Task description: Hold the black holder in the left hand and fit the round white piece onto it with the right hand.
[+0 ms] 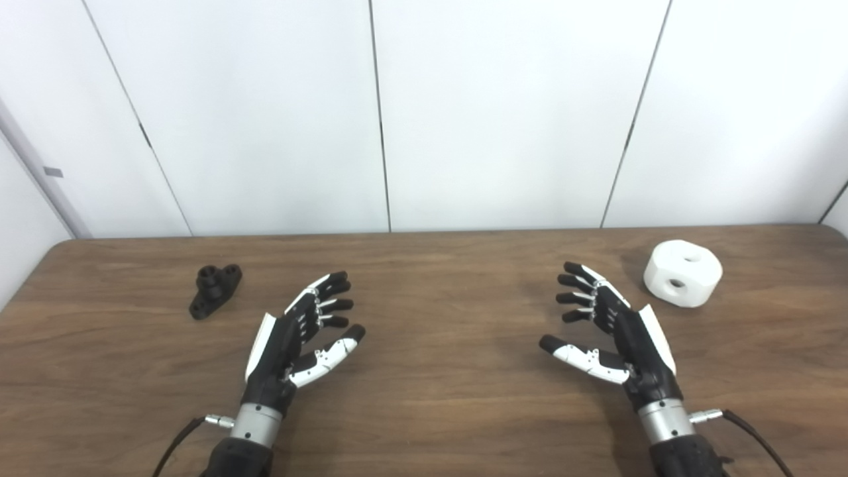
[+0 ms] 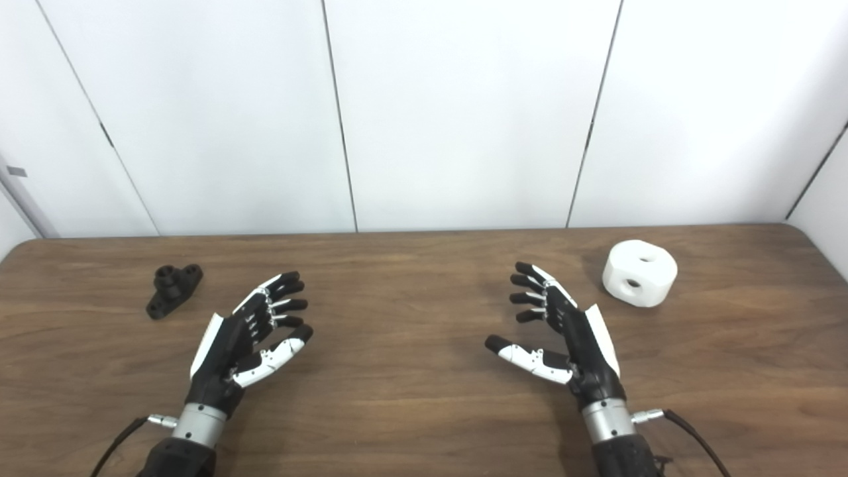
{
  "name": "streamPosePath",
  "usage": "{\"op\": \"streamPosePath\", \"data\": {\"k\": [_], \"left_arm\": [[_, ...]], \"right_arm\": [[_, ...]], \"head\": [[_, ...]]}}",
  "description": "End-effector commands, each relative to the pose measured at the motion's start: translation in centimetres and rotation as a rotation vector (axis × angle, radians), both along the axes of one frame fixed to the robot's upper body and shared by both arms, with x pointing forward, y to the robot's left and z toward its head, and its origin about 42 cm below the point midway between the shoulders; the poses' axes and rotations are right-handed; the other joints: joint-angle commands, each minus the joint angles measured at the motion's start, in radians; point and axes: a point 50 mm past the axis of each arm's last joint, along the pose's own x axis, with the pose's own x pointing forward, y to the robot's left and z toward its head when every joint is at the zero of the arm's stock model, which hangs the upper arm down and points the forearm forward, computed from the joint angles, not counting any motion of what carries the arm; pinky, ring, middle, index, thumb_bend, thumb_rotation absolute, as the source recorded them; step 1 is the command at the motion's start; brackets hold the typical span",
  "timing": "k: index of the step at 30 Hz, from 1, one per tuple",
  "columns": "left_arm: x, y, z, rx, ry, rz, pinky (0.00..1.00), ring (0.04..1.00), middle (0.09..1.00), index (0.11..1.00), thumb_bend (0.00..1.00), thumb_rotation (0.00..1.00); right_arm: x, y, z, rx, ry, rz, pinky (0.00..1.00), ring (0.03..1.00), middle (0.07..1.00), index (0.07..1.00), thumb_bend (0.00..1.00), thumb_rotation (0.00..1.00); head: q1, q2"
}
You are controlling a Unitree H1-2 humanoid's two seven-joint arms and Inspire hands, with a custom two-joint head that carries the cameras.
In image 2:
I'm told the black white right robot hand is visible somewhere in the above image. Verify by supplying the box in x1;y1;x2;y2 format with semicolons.
485;262;627;411

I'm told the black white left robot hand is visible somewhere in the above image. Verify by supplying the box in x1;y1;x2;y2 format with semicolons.
185;270;315;417

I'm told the black flanged holder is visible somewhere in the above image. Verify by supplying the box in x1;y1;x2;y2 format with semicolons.
146;264;204;320

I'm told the round white plastic piece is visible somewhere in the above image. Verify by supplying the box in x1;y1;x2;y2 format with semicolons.
602;240;678;308

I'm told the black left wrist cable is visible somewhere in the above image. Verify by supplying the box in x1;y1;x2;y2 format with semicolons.
89;415;178;477

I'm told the grey wall corner post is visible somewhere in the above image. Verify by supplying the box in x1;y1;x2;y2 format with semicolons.
0;152;60;239

